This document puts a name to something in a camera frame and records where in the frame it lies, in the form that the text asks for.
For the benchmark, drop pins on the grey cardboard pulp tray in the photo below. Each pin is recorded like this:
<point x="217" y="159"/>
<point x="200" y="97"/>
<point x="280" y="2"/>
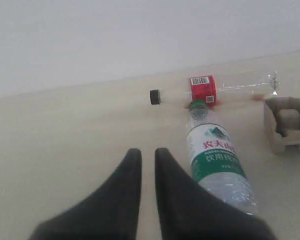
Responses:
<point x="281" y="120"/>

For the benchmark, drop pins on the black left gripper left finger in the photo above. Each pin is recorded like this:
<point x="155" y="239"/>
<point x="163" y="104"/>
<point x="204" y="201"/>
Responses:
<point x="109" y="213"/>

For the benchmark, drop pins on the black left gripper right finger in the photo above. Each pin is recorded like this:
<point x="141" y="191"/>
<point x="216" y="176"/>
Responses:
<point x="188" y="212"/>

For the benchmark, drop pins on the red label clear bottle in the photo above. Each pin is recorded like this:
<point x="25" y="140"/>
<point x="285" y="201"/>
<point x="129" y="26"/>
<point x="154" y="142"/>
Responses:
<point x="215" y="89"/>

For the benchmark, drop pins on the green label water bottle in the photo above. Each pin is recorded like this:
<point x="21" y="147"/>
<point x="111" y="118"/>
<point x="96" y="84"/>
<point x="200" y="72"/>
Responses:
<point x="213" y="160"/>

